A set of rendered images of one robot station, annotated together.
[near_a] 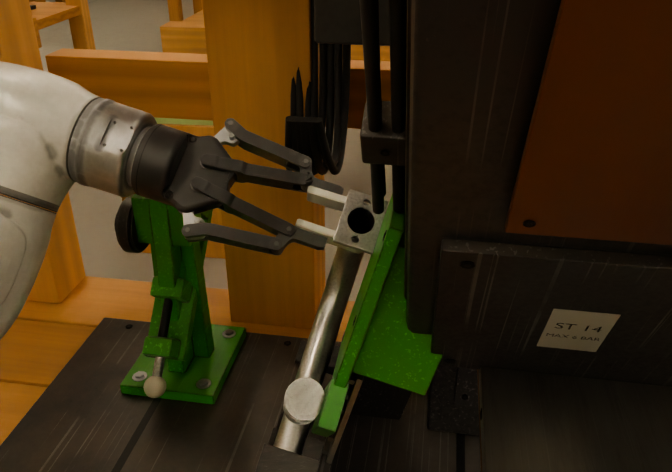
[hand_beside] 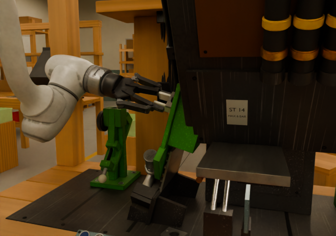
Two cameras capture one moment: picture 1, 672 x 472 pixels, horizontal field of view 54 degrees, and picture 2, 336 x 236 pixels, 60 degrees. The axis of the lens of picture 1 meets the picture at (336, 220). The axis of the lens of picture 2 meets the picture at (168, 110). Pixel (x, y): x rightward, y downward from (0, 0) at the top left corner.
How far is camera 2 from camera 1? 0.34 m
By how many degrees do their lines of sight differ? 21
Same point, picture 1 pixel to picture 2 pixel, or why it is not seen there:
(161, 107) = not seen: hidden behind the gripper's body
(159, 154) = (111, 78)
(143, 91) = not seen: hidden behind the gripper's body
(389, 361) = (179, 139)
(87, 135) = (90, 72)
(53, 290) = (72, 160)
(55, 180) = (78, 87)
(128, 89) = not seen: hidden behind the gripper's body
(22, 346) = (57, 176)
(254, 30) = (150, 59)
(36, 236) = (69, 104)
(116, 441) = (85, 196)
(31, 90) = (76, 60)
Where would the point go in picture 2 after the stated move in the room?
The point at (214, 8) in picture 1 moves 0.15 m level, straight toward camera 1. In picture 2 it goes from (137, 53) to (135, 50)
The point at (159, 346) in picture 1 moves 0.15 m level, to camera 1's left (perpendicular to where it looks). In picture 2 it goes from (105, 163) to (63, 161)
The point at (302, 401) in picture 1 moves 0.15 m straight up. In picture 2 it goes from (149, 155) to (149, 97)
